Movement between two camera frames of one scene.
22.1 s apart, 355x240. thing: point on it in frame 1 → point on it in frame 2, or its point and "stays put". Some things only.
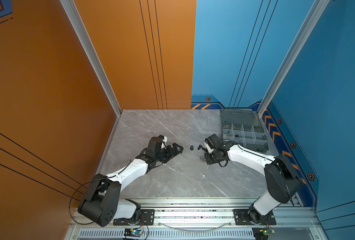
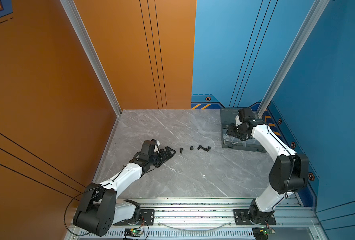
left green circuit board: (133, 232) stays put
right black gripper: (208, 161) → (230, 131)
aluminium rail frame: (203, 219) stays put
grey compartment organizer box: (246, 127) stays put
